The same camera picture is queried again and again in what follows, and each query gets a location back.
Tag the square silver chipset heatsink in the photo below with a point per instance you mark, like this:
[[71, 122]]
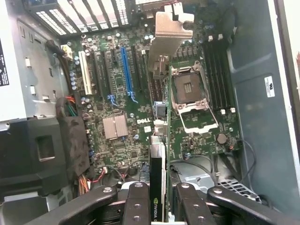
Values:
[[115, 127]]

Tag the round coin battery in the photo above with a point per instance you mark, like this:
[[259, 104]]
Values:
[[222, 138]]

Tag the blue expansion slot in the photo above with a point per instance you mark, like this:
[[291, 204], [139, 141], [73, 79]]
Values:
[[126, 70]]

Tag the RAM slot black clips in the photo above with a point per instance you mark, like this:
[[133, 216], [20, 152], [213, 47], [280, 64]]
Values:
[[221, 75], [210, 75]]

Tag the metal socket cover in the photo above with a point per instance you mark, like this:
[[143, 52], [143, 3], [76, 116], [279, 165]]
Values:
[[201, 129]]

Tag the open black PC case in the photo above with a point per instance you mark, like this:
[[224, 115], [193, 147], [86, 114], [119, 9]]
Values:
[[257, 117]]

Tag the RAM slot white clips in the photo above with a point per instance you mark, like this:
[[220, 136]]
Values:
[[227, 73], [216, 75]]

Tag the long black expansion slot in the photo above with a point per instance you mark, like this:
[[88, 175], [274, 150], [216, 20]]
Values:
[[97, 75], [107, 72], [137, 70]]

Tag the CPU socket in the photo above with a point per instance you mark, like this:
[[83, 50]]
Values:
[[187, 86]]

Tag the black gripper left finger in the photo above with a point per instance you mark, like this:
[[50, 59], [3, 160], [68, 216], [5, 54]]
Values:
[[136, 206]]

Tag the white expansion slot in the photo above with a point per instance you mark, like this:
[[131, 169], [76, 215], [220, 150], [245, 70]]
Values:
[[85, 72]]

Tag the metal drive cage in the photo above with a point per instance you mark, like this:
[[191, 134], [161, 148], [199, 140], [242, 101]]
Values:
[[234, 187]]

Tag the green Dell motherboard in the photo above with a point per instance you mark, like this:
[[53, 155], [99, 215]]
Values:
[[140, 112]]

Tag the grey power supply unit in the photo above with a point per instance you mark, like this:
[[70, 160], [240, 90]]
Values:
[[35, 70]]

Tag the short black expansion slot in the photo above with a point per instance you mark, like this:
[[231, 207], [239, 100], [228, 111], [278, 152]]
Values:
[[114, 55]]

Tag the black fan shroud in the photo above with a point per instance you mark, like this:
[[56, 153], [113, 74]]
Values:
[[23, 159]]

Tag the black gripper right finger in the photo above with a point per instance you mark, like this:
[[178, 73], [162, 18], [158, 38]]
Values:
[[194, 208]]

